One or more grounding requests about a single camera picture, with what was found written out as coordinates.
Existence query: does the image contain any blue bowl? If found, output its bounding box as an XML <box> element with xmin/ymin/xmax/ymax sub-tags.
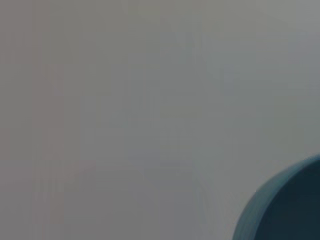
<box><xmin>231</xmin><ymin>153</ymin><xmax>320</xmax><ymax>240</ymax></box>

